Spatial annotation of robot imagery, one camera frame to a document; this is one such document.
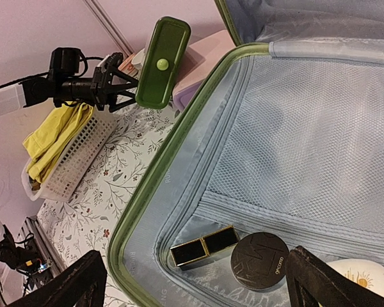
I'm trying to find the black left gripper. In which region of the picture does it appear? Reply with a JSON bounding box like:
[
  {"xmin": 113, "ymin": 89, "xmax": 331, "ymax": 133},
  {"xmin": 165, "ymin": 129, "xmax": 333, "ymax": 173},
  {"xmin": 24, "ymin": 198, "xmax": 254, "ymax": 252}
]
[{"xmin": 48, "ymin": 47, "xmax": 138, "ymax": 113}]

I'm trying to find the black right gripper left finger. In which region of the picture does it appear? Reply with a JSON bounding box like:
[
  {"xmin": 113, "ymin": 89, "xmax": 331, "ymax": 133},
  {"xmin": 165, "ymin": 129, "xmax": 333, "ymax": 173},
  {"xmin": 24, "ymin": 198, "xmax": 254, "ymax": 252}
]
[{"xmin": 10, "ymin": 250, "xmax": 107, "ymax": 307}]

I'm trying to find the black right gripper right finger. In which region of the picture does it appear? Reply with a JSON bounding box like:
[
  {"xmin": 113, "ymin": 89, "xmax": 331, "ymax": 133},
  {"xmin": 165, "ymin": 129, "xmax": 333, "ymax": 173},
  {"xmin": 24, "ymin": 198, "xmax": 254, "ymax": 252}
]
[{"xmin": 285, "ymin": 246, "xmax": 384, "ymax": 307}]

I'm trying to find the white green drawer box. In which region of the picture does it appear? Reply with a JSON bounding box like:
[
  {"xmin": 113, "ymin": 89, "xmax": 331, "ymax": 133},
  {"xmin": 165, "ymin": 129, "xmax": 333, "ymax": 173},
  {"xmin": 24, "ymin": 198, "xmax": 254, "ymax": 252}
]
[{"xmin": 135, "ymin": 17, "xmax": 191, "ymax": 109}]

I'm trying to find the purple drawer box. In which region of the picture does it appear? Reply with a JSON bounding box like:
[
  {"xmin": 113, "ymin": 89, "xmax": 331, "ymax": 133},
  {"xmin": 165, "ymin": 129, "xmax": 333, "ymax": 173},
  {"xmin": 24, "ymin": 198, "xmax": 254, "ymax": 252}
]
[{"xmin": 172, "ymin": 29, "xmax": 235, "ymax": 111}]

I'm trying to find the yellow garment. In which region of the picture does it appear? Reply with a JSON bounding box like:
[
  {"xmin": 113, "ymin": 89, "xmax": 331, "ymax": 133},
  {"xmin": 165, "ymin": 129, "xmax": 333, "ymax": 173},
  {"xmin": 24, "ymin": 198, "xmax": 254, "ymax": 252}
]
[{"xmin": 22, "ymin": 104, "xmax": 94, "ymax": 184}]

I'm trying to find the white perforated plastic basket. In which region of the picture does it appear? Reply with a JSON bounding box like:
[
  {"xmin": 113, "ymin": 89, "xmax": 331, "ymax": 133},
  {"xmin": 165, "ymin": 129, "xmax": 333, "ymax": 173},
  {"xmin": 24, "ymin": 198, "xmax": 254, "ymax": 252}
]
[{"xmin": 21, "ymin": 110, "xmax": 117, "ymax": 201}]

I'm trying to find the green hard-shell suitcase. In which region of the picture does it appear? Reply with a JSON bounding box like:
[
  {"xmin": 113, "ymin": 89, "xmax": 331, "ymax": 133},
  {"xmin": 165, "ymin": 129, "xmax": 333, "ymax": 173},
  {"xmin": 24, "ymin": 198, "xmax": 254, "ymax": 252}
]
[{"xmin": 108, "ymin": 1, "xmax": 384, "ymax": 306}]

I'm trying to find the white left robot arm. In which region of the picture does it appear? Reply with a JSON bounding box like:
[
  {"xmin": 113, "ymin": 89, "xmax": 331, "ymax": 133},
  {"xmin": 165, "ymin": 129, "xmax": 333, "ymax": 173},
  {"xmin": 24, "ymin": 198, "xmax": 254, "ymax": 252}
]
[{"xmin": 0, "ymin": 47, "xmax": 138, "ymax": 116}]

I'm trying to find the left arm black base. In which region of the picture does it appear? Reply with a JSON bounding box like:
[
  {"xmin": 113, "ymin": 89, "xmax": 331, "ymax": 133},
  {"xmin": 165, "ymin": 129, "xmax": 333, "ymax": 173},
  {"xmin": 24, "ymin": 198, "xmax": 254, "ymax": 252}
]
[{"xmin": 0, "ymin": 224, "xmax": 43, "ymax": 277}]

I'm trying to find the black lidded round jar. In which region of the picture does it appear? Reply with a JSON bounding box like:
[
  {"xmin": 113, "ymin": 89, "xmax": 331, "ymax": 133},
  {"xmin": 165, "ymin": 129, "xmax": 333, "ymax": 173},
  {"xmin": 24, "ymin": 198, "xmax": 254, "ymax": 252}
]
[{"xmin": 230, "ymin": 232, "xmax": 289, "ymax": 291}]

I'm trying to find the floral white table mat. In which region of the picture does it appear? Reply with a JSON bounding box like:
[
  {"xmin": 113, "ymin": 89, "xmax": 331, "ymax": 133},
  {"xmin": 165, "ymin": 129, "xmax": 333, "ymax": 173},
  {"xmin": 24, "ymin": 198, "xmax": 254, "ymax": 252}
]
[{"xmin": 37, "ymin": 102, "xmax": 186, "ymax": 307}]

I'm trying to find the cream round bottle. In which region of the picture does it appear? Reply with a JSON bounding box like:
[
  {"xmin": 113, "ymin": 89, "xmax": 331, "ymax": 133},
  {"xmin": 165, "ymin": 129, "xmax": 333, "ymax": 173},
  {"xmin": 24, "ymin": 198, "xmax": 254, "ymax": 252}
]
[{"xmin": 326, "ymin": 258, "xmax": 384, "ymax": 297}]

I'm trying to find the small dark tube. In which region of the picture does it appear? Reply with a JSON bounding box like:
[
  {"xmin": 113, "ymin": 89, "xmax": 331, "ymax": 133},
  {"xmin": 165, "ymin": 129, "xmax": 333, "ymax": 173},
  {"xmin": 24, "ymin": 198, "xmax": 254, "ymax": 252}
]
[{"xmin": 170, "ymin": 226, "xmax": 240, "ymax": 267}]

